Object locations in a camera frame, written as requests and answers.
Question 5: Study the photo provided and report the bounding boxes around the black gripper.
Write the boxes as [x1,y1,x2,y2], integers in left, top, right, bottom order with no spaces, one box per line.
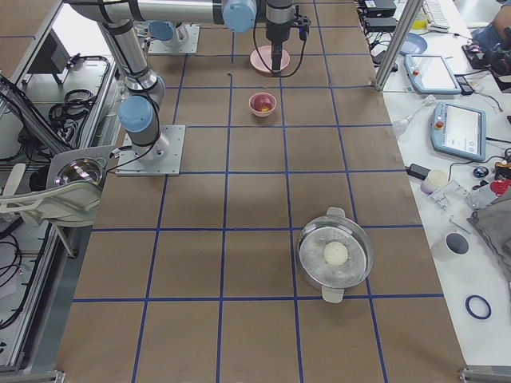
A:
[266,26,291,76]

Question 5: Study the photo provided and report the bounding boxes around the pink bowl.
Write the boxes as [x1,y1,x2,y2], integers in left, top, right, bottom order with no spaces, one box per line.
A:
[248,92,277,117]

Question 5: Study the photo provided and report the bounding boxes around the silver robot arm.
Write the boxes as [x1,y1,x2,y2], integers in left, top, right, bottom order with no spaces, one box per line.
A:
[148,21,188,46]
[69,1,310,105]

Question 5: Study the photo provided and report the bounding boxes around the pink plate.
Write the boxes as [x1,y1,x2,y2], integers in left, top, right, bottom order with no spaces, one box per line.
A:
[250,45,291,73]

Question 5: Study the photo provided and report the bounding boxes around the light blue plate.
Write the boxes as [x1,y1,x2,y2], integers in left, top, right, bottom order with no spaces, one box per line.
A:
[399,33,428,56]

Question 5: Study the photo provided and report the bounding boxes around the white light bulb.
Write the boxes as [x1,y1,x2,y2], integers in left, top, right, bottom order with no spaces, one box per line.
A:
[392,95,436,137]

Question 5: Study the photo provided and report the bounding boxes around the blue teach pendant far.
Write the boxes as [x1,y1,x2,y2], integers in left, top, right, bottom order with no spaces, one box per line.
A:
[404,54,461,95]

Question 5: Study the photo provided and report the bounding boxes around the blue teach pendant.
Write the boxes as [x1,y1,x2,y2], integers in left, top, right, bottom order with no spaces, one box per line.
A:
[430,101,486,162]
[404,54,461,95]

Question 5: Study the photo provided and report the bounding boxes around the black power adapter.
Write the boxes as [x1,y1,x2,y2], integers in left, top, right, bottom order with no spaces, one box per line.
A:
[406,164,430,181]

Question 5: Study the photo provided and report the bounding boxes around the blue teach pendant near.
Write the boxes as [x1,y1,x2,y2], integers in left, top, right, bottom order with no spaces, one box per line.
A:
[430,101,486,162]

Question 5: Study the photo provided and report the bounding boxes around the steel pot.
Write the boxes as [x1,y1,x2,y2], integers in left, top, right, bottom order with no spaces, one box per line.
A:
[296,207,374,303]

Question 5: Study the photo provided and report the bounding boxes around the white steamed bun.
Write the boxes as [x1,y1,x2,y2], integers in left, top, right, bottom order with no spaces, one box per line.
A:
[323,241,348,266]

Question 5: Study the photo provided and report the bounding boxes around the glass pot lid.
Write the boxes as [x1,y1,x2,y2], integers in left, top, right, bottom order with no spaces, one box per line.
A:
[53,158,104,186]

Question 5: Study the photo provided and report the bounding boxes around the white paper cup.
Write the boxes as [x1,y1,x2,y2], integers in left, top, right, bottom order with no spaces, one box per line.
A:
[431,231,469,261]

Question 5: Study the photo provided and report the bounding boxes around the grey cloth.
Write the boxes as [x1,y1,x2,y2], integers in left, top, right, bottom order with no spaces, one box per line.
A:
[467,195,511,282]

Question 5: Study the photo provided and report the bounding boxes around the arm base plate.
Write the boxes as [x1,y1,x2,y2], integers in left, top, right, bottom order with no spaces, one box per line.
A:
[113,124,186,176]
[148,21,200,56]

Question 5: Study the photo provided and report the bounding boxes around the aluminium frame post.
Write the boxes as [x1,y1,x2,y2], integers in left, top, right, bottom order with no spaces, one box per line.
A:
[374,0,422,91]

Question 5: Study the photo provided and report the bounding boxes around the blue rubber ring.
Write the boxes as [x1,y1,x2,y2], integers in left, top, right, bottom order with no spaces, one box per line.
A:
[465,294,493,320]

